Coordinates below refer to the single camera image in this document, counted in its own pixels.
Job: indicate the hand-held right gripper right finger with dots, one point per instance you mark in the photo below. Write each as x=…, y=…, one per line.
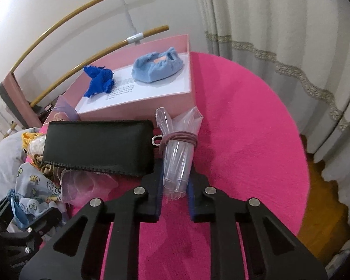
x=192, y=199

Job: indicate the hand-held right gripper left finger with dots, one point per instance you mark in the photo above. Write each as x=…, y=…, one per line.
x=159, y=182

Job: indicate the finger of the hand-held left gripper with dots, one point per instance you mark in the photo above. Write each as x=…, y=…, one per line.
x=45, y=221
x=0, y=208

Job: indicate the clear plastic bag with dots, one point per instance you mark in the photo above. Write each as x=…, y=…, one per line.
x=178, y=163

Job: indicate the printed light blue baby cloth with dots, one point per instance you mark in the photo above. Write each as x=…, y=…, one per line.
x=35, y=186

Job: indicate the black leather pouch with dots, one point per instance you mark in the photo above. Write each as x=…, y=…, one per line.
x=99, y=145

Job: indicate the yellow yarn bundle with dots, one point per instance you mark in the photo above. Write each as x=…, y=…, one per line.
x=30, y=138

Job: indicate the pink cardboard box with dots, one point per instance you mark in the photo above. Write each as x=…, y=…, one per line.
x=175, y=102

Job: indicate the white duvet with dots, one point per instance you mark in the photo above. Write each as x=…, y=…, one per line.
x=4, y=163

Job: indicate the pink organza bag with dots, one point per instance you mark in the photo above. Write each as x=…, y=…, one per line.
x=87, y=185

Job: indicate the pink round tablecloth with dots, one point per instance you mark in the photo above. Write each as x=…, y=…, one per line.
x=245, y=140

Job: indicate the white printed paper sheet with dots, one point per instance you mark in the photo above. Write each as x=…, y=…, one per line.
x=151, y=90

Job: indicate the light blue elastic cloth cap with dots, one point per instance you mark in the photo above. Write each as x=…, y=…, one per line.
x=157, y=67

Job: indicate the royal blue cloth scrunchie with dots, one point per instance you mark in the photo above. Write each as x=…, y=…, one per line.
x=99, y=81

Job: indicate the cream curtain with lace trim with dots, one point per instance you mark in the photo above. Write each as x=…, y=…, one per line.
x=280, y=35

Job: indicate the short wooden barre rail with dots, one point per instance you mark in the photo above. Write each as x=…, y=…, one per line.
x=84, y=62

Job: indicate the white barre post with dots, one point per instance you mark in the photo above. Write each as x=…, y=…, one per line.
x=129, y=17

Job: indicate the long wooden barre rail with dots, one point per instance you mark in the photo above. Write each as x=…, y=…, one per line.
x=61, y=23

